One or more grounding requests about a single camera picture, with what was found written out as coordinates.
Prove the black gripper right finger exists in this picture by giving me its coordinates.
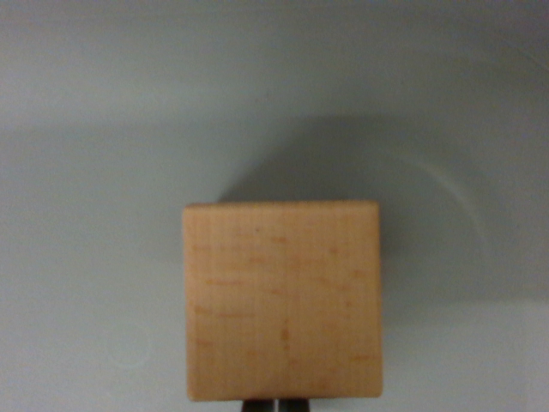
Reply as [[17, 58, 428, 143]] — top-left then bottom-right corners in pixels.
[[277, 398, 311, 412]]

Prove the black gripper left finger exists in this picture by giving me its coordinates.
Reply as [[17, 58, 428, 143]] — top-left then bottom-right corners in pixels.
[[240, 399, 276, 412]]

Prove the wooden cube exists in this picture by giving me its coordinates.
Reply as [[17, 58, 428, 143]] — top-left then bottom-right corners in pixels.
[[181, 200, 384, 403]]

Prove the grey plastic tray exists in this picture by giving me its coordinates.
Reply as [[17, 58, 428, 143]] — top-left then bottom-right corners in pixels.
[[0, 0, 549, 412]]

